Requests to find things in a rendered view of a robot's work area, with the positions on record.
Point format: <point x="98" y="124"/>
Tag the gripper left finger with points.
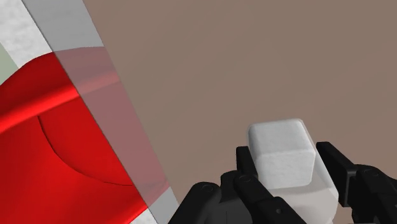
<point x="248" y="192"/>

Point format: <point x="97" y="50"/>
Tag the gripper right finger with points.
<point x="372" y="192"/>

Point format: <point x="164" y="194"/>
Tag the white capped clear bottle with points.
<point x="280" y="152"/>

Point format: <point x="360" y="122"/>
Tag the red sofa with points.
<point x="46" y="155"/>

